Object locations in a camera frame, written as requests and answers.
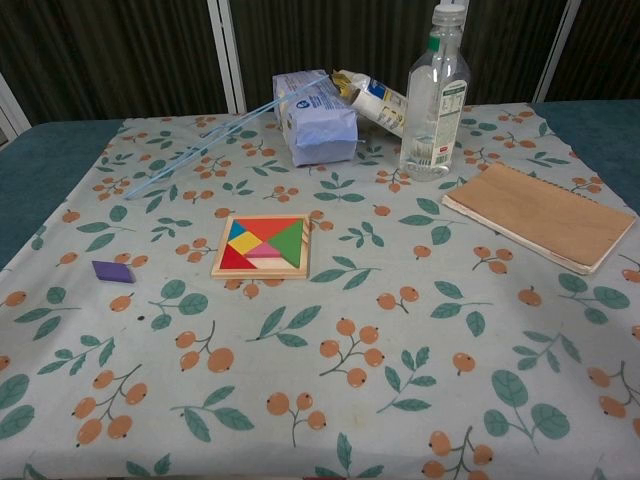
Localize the purple parallelogram tangram piece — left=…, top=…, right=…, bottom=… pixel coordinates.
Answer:
left=91, top=259, right=137, bottom=285

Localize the green large triangle tangram piece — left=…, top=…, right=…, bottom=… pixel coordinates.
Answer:
left=267, top=220, right=306, bottom=267

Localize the orange large triangle tangram piece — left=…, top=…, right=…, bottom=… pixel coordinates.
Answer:
left=233, top=218, right=305, bottom=246

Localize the pink small triangle tangram piece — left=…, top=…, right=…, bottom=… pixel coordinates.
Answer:
left=246, top=242, right=286, bottom=259

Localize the yellow square tangram piece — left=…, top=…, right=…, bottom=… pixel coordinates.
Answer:
left=228, top=231, right=270, bottom=257

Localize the blue small triangle tangram piece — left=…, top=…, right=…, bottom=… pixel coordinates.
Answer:
left=228, top=220, right=253, bottom=245

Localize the red triangle tangram piece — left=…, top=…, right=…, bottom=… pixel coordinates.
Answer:
left=220, top=243, right=253, bottom=272

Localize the floral fruit print tablecloth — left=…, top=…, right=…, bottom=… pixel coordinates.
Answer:
left=0, top=102, right=640, bottom=480

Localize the pale blue tissue pack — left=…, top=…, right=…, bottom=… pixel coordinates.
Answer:
left=271, top=71, right=362, bottom=168

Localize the white blue yellow food package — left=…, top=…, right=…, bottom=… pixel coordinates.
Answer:
left=329, top=68, right=414, bottom=139

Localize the clear plastic bottle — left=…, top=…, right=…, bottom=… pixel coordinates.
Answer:
left=399, top=3, right=473, bottom=182

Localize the dark ribbed partition panel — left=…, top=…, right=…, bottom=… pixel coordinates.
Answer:
left=227, top=0, right=441, bottom=109
left=0, top=0, right=236, bottom=126
left=544, top=0, right=640, bottom=104
left=459, top=0, right=564, bottom=106

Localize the brown cover spiral notebook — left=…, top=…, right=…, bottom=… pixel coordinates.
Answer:
left=440, top=161, right=638, bottom=276

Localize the colourful tangram puzzle tray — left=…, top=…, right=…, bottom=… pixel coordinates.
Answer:
left=209, top=214, right=312, bottom=281

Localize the white partition post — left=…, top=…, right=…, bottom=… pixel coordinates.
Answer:
left=531, top=0, right=582, bottom=104
left=0, top=69, right=32, bottom=149
left=206, top=0, right=250, bottom=115

